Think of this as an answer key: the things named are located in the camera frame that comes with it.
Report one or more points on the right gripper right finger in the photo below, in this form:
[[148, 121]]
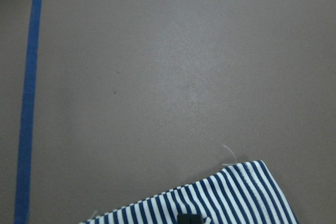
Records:
[[196, 219]]

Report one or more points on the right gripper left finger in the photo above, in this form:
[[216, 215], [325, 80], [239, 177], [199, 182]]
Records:
[[184, 219]]

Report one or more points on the striped polo shirt white collar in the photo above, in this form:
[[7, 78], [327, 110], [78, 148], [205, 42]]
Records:
[[239, 193]]

